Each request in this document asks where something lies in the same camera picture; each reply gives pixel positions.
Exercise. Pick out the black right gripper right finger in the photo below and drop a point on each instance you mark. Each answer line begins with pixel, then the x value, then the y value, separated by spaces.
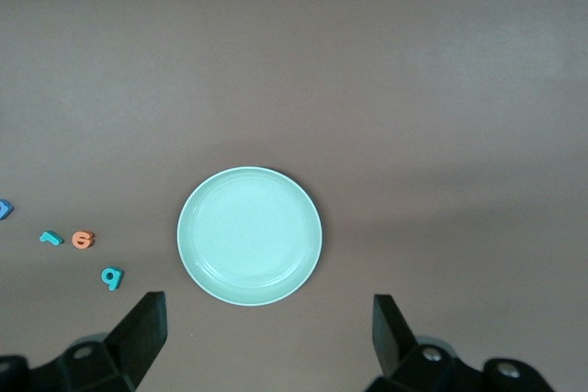
pixel 390 341

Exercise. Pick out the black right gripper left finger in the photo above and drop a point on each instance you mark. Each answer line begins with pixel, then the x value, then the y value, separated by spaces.
pixel 147 332

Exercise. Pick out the teal letter b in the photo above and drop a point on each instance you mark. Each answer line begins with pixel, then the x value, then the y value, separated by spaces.
pixel 117 279

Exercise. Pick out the orange letter o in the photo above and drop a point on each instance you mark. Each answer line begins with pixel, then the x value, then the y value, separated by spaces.
pixel 76 239

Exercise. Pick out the teal letter r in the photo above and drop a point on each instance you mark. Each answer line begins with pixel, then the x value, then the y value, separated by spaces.
pixel 54 239

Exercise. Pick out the mint green plate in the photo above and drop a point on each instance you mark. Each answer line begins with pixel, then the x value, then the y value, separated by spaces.
pixel 249 236

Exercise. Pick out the blue digit six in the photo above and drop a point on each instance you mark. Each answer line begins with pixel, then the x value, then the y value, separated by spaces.
pixel 3 210

